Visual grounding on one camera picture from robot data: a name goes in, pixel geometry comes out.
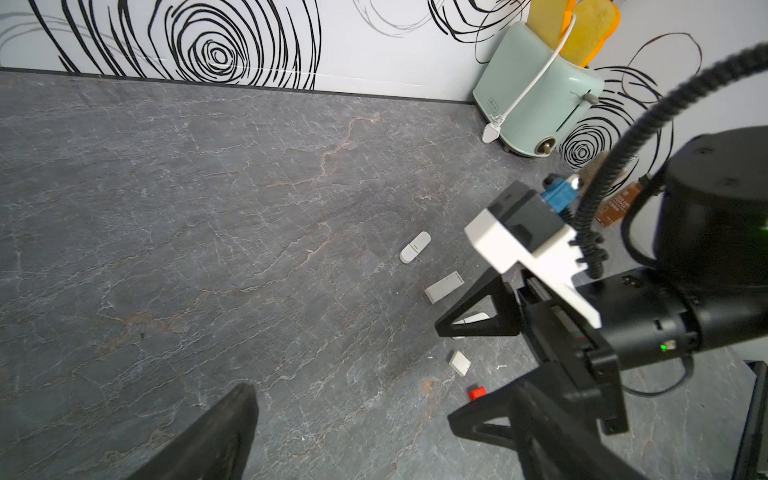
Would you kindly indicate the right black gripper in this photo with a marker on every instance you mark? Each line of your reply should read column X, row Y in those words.
column 579, row 371

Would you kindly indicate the red usb cap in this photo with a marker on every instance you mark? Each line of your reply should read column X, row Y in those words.
column 477, row 393

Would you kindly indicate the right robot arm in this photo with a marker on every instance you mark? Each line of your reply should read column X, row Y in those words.
column 697, row 232

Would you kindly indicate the spice jar black lid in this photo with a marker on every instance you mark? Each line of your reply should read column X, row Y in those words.
column 617, row 207

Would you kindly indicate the white usb drive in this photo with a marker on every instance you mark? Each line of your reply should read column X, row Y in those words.
column 444, row 287
column 470, row 319
column 413, row 249

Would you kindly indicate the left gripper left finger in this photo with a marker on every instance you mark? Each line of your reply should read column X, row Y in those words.
column 216, row 446

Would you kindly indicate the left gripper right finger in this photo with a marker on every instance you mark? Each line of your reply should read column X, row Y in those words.
column 551, row 445

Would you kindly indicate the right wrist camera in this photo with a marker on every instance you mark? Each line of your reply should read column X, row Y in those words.
column 521, row 227

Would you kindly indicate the spice jar silver lid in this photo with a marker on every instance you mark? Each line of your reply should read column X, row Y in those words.
column 590, row 170

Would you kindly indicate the mint green toaster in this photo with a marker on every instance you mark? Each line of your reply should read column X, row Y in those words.
column 531, row 97

